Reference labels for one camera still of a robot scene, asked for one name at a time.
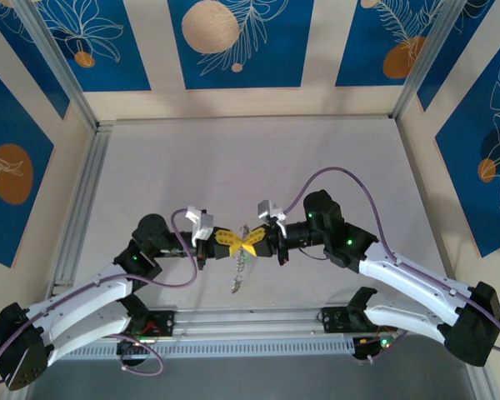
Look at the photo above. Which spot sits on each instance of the black controller board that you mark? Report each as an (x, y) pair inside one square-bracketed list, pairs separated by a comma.
[(129, 350), (368, 348)]

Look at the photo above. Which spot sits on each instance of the aluminium frame bar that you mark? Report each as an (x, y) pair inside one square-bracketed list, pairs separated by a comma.
[(23, 396), (483, 385)]

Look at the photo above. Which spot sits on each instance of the key with green tag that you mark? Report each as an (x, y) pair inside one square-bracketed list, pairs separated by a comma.
[(236, 287)]

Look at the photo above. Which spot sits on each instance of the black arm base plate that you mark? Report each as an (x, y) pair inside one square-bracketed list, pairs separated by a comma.
[(164, 321), (331, 318)]

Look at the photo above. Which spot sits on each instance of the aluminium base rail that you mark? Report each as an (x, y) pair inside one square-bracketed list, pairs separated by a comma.
[(246, 323)]

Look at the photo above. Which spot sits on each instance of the aluminium corner post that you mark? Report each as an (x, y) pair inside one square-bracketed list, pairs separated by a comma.
[(427, 58), (56, 58)]

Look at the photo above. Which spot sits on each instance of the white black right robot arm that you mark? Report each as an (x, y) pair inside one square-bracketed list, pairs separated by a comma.
[(408, 279)]

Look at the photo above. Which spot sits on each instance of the aluminium table side rail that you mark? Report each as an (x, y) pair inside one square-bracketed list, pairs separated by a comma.
[(89, 179)]

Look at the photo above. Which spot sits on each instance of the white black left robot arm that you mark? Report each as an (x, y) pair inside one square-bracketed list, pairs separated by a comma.
[(79, 296)]

